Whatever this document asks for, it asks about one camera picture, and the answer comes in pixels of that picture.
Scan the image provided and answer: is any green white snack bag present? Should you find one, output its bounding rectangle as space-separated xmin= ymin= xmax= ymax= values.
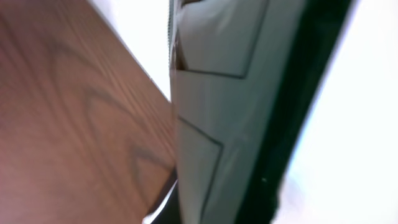
xmin=142 ymin=0 xmax=355 ymax=224

